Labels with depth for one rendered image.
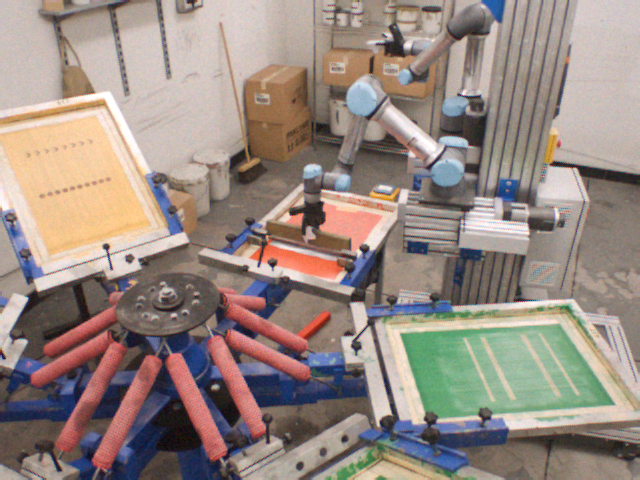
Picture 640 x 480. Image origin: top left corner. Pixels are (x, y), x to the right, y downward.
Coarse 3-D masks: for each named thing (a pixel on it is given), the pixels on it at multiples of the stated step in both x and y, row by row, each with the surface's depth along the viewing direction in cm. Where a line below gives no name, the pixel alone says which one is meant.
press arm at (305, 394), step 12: (312, 384) 191; (324, 384) 191; (348, 384) 191; (360, 384) 191; (384, 384) 191; (264, 396) 187; (276, 396) 188; (300, 396) 189; (312, 396) 189; (324, 396) 191; (336, 396) 192; (348, 396) 192; (360, 396) 193
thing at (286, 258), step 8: (328, 208) 291; (296, 216) 284; (272, 240) 264; (272, 248) 259; (280, 248) 258; (256, 256) 253; (264, 256) 253; (272, 256) 253; (280, 256) 253; (288, 256) 253; (296, 256) 253; (280, 264) 248; (288, 264) 248
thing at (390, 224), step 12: (300, 192) 299; (324, 192) 299; (336, 192) 298; (288, 204) 289; (360, 204) 293; (372, 204) 290; (384, 204) 287; (396, 204) 287; (276, 216) 279; (396, 216) 276; (264, 228) 270; (384, 228) 266; (372, 240) 257; (384, 240) 262; (240, 252) 254; (312, 276) 234
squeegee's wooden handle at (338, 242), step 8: (272, 224) 259; (280, 224) 258; (288, 224) 257; (272, 232) 261; (280, 232) 259; (288, 232) 257; (296, 232) 256; (312, 232) 252; (320, 232) 251; (304, 240) 256; (312, 240) 254; (320, 240) 252; (328, 240) 250; (336, 240) 248; (344, 240) 247; (336, 248) 250; (344, 248) 248
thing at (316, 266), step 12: (348, 216) 284; (360, 216) 284; (372, 216) 284; (372, 228) 274; (360, 240) 264; (300, 264) 248; (312, 264) 248; (324, 264) 248; (336, 264) 248; (324, 276) 240; (336, 276) 240
